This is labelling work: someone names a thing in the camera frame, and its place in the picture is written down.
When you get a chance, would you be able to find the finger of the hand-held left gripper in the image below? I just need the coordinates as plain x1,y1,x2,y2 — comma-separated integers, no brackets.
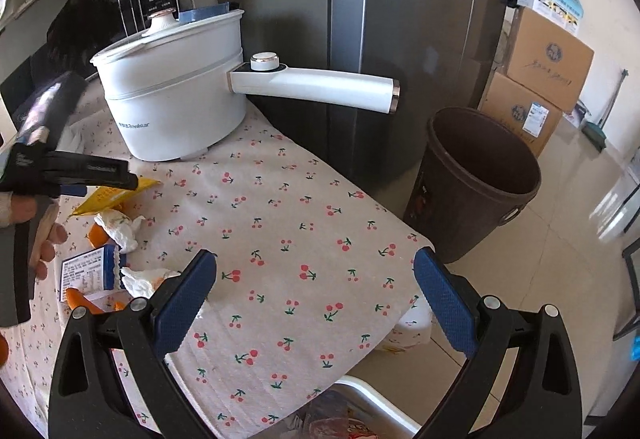
47,170,140,198
44,150,132,175

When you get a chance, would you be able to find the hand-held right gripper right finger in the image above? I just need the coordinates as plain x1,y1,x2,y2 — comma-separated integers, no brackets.
414,248,583,439

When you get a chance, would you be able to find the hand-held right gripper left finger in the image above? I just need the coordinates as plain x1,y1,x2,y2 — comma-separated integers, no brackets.
47,249,218,439

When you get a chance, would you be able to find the yellow snack packet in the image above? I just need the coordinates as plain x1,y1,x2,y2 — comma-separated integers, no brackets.
70,176,163,220

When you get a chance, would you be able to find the white tissue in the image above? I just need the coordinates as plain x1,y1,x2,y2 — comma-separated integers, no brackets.
120,266,183,300

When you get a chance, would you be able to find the floral tissue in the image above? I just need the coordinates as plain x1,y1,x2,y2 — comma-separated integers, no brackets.
94,212,147,254

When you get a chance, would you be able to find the blue milk carton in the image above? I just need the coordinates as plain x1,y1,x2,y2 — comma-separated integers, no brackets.
60,245,130,302

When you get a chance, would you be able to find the white plastic bin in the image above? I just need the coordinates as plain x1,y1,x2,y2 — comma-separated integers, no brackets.
292,376,423,439

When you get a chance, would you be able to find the person's left hand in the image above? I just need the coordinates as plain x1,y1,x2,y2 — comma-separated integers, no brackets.
0,193,69,282

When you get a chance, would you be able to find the floral plastic table cover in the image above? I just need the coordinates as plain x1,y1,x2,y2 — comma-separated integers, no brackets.
392,304,433,355

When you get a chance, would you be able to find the white electric cooking pot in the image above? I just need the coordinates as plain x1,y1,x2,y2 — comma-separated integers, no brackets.
90,8,402,162

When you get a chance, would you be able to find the brown plastic bin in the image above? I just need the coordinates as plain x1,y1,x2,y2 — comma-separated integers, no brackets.
402,106,542,265

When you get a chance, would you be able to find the cherry print tablecloth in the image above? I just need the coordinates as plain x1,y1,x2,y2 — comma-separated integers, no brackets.
0,84,436,439

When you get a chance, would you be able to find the blue booklet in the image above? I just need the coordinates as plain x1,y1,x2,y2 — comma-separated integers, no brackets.
177,2,231,22

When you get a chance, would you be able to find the cardboard box with white label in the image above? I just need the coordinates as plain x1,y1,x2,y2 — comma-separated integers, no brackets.
477,72,563,159

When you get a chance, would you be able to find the green broom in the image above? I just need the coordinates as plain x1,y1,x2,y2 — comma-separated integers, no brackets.
582,68,628,151

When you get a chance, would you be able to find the large cardboard box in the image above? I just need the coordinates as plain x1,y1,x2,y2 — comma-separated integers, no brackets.
501,6,595,115

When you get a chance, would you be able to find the grey refrigerator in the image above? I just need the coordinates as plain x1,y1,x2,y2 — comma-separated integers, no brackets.
210,0,516,225

